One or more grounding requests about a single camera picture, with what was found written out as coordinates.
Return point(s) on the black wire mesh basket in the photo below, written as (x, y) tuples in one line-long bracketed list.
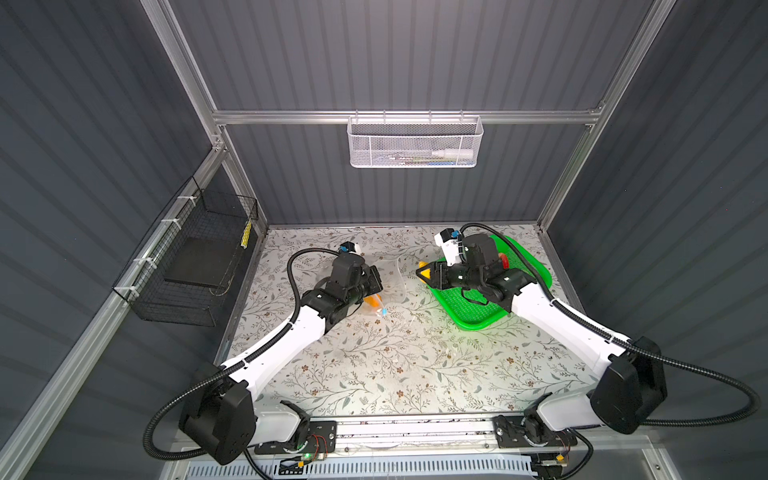
[(203, 213)]

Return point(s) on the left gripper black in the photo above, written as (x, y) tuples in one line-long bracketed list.
[(371, 275)]

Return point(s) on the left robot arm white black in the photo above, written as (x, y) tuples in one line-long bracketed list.
[(226, 417)]

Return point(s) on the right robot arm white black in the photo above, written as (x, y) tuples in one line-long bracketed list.
[(629, 384)]

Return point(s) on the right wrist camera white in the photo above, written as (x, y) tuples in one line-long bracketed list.
[(450, 242)]

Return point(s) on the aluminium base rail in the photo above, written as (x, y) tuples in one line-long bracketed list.
[(453, 434)]

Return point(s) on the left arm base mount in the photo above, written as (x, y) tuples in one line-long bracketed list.
[(316, 436)]

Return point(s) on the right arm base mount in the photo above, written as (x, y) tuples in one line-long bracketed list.
[(518, 431)]

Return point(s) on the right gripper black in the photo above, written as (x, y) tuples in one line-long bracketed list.
[(438, 272)]

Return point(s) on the white wire mesh basket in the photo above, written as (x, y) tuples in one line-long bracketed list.
[(429, 142)]

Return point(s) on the green plastic basket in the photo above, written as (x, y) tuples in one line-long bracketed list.
[(471, 311)]

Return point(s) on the clear zip top bag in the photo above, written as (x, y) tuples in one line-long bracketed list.
[(401, 285)]

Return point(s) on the black pad in basket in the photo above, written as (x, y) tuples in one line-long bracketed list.
[(203, 263)]

